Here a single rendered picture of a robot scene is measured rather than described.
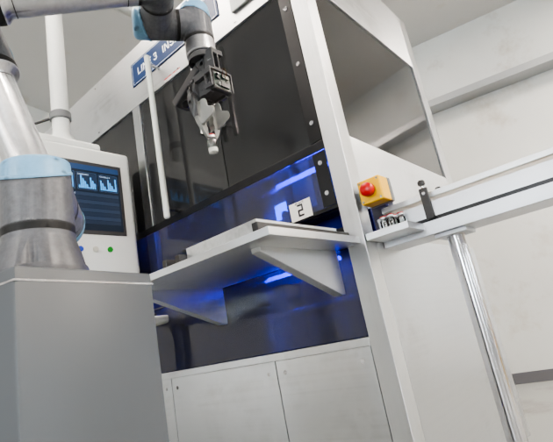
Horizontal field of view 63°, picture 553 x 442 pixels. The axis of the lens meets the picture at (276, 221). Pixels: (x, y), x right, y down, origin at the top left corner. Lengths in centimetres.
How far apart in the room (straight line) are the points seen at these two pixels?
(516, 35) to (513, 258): 190
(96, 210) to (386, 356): 125
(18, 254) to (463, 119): 397
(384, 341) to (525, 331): 287
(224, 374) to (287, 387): 28
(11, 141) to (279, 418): 108
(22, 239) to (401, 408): 98
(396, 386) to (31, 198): 97
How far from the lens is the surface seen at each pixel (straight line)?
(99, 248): 192
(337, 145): 141
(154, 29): 121
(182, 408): 191
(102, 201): 199
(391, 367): 131
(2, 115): 109
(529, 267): 411
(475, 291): 136
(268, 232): 100
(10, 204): 85
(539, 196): 129
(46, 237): 81
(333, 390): 142
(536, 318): 411
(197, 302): 159
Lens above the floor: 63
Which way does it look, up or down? 15 degrees up
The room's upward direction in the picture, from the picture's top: 11 degrees counter-clockwise
